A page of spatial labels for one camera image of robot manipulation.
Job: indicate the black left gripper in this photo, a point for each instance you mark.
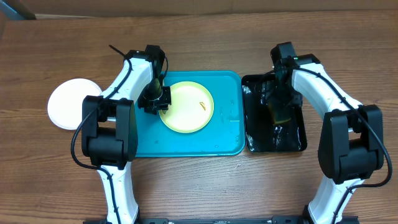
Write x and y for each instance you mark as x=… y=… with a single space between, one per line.
x=164 y=105

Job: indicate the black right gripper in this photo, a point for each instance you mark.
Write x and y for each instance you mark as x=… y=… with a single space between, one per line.
x=271 y=94

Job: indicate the green and yellow sponge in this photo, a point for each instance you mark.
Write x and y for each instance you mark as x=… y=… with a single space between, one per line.
x=280 y=114

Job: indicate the yellow-green round plate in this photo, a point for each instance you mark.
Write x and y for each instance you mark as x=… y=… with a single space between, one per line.
x=191 y=108

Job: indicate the pinkish white round plate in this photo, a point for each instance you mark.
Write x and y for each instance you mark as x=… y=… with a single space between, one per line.
x=64 y=106

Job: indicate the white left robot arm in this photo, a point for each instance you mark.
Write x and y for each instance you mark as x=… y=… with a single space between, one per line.
x=108 y=129

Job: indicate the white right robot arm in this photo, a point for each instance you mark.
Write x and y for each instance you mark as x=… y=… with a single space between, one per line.
x=351 y=146

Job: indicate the black rectangular tray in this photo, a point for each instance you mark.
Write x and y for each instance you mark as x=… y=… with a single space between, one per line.
x=262 y=135

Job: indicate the teal plastic tray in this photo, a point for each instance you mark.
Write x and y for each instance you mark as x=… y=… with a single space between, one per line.
x=224 y=135

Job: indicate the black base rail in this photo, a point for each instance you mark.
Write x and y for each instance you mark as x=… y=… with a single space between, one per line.
x=274 y=220

